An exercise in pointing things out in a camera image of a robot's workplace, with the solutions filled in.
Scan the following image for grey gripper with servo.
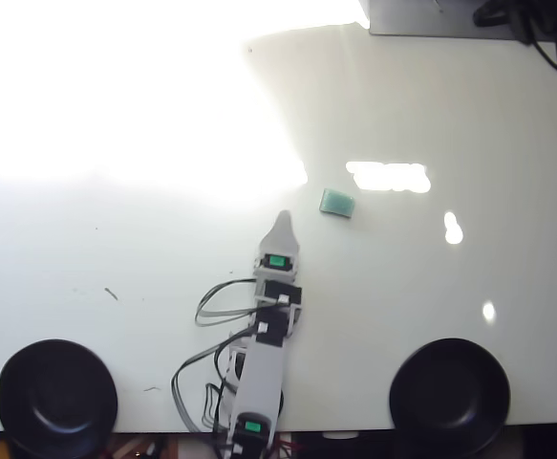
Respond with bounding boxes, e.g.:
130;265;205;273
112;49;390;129
251;208;304;283

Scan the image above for black looped servo cable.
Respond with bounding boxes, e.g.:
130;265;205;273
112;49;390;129
193;276;268;329

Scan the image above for red thin wires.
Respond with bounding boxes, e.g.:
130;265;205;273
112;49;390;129
277;437;309;454

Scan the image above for blue foam cube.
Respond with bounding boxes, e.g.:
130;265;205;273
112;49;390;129
318;186;357;221

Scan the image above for black round bowl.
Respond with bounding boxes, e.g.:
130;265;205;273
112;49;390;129
0;338;119;459
388;337;512;458

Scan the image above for black power cable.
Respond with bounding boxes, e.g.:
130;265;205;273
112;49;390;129
528;37;557;72

